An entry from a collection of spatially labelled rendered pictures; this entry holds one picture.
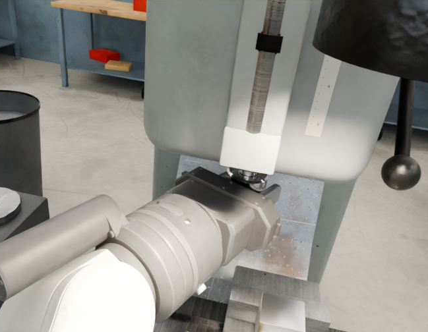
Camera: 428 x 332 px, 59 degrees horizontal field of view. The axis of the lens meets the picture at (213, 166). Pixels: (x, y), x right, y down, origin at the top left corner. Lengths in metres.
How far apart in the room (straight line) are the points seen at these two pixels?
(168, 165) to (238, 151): 0.62
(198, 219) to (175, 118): 0.09
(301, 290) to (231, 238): 0.36
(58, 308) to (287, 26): 0.21
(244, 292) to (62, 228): 0.38
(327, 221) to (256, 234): 0.54
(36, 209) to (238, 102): 0.44
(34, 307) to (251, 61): 0.21
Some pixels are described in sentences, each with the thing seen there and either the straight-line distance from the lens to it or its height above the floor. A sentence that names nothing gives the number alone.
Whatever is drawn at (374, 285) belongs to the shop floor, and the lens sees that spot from 2.34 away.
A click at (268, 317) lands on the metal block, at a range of 0.54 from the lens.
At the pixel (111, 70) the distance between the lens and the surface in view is 4.46.
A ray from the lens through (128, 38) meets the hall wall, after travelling 5.00.
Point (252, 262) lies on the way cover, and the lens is 0.84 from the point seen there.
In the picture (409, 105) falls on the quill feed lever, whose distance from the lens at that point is 0.37.
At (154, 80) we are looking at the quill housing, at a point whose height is 1.38.
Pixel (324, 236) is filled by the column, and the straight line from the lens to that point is 0.94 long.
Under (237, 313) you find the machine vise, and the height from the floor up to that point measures 1.01.
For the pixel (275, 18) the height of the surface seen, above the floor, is 1.44.
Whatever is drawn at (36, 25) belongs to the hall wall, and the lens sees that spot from 5.57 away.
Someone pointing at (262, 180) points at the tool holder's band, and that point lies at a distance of 0.41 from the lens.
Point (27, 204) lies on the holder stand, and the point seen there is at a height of 1.11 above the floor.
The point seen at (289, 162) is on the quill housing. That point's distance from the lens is 0.31.
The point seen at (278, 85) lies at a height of 1.40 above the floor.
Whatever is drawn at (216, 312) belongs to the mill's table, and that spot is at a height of 0.93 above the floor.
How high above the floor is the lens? 1.47
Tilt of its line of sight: 29 degrees down
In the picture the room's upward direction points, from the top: 8 degrees clockwise
